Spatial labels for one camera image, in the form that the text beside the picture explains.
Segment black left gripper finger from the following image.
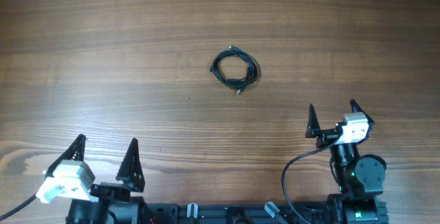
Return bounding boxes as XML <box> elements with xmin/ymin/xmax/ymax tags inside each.
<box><xmin>45</xmin><ymin>134</ymin><xmax>87</xmax><ymax>177</ymax></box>
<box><xmin>115</xmin><ymin>138</ymin><xmax>145</xmax><ymax>192</ymax></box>

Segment black right camera cable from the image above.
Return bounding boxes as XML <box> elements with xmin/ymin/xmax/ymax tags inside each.
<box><xmin>281</xmin><ymin>133</ymin><xmax>344</xmax><ymax>224</ymax></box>

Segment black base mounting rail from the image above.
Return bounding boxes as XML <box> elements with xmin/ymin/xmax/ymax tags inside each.
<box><xmin>138</xmin><ymin>202</ymin><xmax>340</xmax><ymax>224</ymax></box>

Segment thick black USB cable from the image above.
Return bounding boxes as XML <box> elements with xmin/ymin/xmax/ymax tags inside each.
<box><xmin>210</xmin><ymin>45</ymin><xmax>261</xmax><ymax>96</ymax></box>

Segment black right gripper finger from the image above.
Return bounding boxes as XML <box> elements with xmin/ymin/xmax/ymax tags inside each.
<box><xmin>305</xmin><ymin>104</ymin><xmax>321</xmax><ymax>138</ymax></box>
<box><xmin>350</xmin><ymin>99</ymin><xmax>375</xmax><ymax>126</ymax></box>

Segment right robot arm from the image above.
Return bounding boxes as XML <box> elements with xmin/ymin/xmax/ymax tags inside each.
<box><xmin>305</xmin><ymin>99</ymin><xmax>389</xmax><ymax>223</ymax></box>

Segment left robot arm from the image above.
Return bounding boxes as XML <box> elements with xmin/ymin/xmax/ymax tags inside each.
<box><xmin>36</xmin><ymin>134</ymin><xmax>154</xmax><ymax>223</ymax></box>

